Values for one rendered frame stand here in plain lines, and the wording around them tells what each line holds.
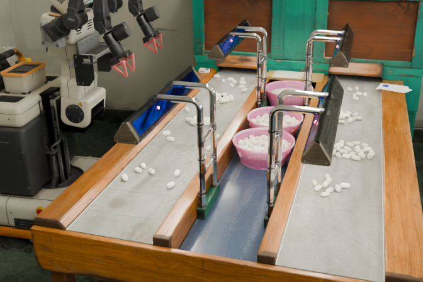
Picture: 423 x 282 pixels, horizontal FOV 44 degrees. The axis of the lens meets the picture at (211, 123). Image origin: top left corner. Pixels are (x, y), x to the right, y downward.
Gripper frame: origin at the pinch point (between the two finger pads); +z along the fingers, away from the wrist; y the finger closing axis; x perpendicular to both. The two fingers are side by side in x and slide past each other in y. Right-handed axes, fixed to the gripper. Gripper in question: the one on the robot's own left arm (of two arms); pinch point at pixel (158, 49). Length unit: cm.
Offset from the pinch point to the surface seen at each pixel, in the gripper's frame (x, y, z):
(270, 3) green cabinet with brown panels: -57, 47, 9
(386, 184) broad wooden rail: -90, -87, 72
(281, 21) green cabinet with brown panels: -58, 45, 21
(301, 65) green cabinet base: -58, 45, 50
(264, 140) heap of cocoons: -45, -51, 52
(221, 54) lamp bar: -40, -31, 12
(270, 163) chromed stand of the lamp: -62, -110, 40
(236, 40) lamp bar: -41.9, -2.9, 13.4
